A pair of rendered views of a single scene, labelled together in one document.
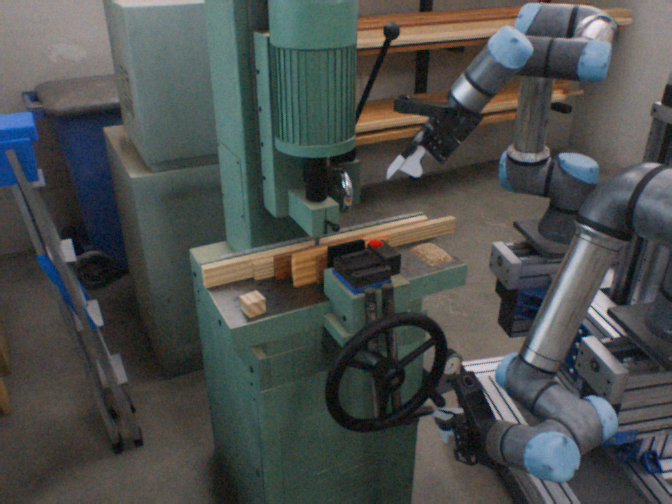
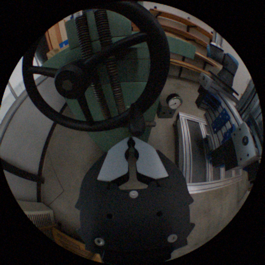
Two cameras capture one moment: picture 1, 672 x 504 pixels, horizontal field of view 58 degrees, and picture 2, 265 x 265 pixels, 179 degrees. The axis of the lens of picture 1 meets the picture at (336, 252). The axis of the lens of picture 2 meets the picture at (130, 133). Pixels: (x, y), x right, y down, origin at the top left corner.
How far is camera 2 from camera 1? 122 cm
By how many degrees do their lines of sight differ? 35
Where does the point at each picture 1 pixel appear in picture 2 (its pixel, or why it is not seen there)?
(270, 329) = (53, 63)
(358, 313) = (71, 31)
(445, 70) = (188, 60)
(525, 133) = (217, 36)
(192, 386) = not seen: hidden behind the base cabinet
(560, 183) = (228, 60)
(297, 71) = not seen: outside the picture
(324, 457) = not seen: hidden behind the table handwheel
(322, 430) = (100, 117)
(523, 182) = (215, 53)
